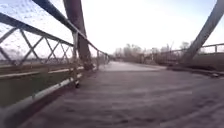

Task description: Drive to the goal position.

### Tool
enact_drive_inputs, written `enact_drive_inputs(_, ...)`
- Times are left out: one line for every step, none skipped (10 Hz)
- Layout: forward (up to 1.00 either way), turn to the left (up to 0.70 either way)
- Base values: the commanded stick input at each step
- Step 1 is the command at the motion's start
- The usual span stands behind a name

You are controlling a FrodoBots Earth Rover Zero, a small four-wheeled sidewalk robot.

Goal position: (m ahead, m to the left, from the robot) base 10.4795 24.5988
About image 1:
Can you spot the row of bare trees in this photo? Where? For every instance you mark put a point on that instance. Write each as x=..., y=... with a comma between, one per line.
x=131, y=51

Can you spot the grey bridge deck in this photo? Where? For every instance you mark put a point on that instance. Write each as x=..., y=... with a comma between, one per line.
x=133, y=96

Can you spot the dark bridge truss beam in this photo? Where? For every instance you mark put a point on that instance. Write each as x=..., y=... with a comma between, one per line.
x=78, y=23

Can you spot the metal mesh railing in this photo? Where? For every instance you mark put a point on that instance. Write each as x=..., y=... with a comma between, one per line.
x=50, y=50

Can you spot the grass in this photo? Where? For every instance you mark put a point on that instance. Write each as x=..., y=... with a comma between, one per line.
x=30, y=86

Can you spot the grey bridge truss beam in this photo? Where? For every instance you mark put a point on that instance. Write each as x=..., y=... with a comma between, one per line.
x=203, y=33

